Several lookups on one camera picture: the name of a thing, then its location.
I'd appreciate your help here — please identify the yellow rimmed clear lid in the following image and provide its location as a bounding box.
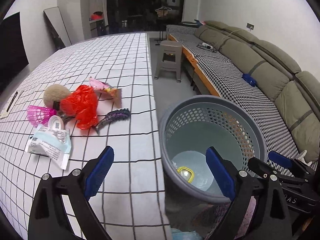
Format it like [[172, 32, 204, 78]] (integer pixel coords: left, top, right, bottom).
[[177, 166, 195, 184]]

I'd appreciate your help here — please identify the white blue paper wrapper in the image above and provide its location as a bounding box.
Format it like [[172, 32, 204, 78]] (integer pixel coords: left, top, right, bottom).
[[25, 124, 72, 170]]

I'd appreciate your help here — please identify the small round clear lid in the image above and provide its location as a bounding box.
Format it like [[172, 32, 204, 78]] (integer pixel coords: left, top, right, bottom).
[[48, 115, 64, 130]]

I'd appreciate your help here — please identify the pink mesh shell wrapper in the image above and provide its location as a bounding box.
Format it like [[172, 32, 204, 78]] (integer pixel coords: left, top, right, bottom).
[[27, 105, 57, 127]]

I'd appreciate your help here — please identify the red plastic bag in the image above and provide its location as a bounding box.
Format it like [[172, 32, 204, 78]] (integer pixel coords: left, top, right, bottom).
[[60, 85, 98, 130]]

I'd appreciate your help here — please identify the dark grey ribbon bow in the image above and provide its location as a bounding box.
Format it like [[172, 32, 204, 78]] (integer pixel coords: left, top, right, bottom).
[[92, 108, 131, 134]]

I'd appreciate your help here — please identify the pink snack packet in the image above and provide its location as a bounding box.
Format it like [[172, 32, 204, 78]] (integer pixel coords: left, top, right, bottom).
[[89, 77, 122, 108]]

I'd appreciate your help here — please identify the grey perforated trash basket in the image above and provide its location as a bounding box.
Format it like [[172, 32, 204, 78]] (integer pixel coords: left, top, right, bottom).
[[159, 95, 267, 204]]

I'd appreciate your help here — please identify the clear plastic container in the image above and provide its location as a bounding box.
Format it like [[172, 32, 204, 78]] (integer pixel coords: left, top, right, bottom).
[[171, 151, 214, 191]]

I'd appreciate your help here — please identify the light blue cloth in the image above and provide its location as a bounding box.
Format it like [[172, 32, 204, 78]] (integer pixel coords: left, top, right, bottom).
[[171, 228, 203, 240]]

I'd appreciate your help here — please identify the houndstooth sofa cover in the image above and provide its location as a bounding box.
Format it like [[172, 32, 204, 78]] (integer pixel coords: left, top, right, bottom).
[[166, 24, 318, 178]]

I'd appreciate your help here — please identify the blue item on sofa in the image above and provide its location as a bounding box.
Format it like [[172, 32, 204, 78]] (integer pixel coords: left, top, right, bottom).
[[242, 73, 257, 87]]

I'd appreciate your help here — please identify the olive green sofa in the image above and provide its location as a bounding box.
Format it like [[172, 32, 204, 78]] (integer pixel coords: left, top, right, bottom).
[[195, 20, 320, 163]]

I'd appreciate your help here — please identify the beige fluffy round pouch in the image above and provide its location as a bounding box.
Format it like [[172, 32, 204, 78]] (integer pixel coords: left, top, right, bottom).
[[43, 84, 71, 111]]

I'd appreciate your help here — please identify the black marker pen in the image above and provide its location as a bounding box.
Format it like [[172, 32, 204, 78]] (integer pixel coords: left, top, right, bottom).
[[7, 91, 18, 113]]

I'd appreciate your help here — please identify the grey plastic stool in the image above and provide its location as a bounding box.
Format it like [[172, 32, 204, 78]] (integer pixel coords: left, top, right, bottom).
[[154, 40, 183, 82]]

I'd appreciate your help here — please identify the teal item on sofa end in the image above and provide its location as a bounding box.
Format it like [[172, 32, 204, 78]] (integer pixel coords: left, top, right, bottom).
[[179, 20, 205, 28]]

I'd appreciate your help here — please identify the black television screen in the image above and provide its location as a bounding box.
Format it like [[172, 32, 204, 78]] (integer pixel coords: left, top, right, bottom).
[[0, 12, 29, 94]]

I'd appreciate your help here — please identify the clothes hanger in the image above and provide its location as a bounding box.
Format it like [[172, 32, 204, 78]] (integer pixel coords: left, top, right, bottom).
[[155, 6, 172, 18]]

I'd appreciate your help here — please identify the leaning mirror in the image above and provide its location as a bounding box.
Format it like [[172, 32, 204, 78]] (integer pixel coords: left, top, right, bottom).
[[43, 7, 72, 50]]

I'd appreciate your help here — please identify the red item on shelf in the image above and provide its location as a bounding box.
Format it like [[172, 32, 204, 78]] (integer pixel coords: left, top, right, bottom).
[[90, 11, 104, 21]]

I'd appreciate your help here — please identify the power strip with cables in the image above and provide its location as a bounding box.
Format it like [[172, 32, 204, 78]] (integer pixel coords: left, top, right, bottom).
[[197, 42, 217, 53]]

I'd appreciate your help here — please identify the wall socket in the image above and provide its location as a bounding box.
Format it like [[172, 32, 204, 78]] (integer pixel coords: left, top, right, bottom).
[[246, 23, 254, 30]]

